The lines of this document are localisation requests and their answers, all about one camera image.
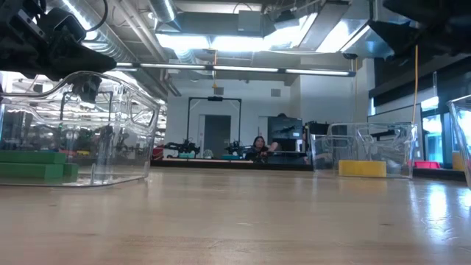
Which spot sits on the person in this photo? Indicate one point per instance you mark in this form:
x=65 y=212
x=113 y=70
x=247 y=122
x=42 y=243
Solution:
x=258 y=145

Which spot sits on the black background table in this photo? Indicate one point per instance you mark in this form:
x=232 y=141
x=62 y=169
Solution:
x=221 y=165

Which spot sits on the rectangular metal ceiling duct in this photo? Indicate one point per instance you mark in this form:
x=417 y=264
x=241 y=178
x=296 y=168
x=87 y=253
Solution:
x=353 y=37

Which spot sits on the yellow container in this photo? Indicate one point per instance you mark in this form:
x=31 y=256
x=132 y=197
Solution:
x=459 y=162

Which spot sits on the grey door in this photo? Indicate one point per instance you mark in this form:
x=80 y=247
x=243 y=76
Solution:
x=217 y=132

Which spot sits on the yellow arch block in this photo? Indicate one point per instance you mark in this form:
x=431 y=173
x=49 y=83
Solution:
x=355 y=168

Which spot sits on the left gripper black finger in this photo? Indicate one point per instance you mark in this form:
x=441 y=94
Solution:
x=79 y=46
x=93 y=68

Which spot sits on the grey wall vent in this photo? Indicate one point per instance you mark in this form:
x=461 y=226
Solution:
x=275 y=92
x=218 y=91

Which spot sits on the long linear ceiling light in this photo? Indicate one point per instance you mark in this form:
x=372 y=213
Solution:
x=243 y=68

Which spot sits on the clear plastic bin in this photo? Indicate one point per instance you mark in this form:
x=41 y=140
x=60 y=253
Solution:
x=110 y=147
x=386 y=147
x=463 y=129

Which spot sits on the black background station frame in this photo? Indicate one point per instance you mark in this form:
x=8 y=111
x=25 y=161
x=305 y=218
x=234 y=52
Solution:
x=214 y=98

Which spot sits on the black background robot arm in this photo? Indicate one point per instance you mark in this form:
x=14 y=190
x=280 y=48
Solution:
x=185 y=148
x=237 y=148

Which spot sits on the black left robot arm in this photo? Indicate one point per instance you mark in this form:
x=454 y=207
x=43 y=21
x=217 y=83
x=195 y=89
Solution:
x=7 y=25

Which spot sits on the red bin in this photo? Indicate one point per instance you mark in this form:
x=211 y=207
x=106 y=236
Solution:
x=427 y=164

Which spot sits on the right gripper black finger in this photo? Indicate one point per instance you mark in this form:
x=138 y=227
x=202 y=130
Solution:
x=408 y=40
x=419 y=9

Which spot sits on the green rectangular block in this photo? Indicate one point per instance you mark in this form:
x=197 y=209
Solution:
x=70 y=169
x=31 y=171
x=33 y=157

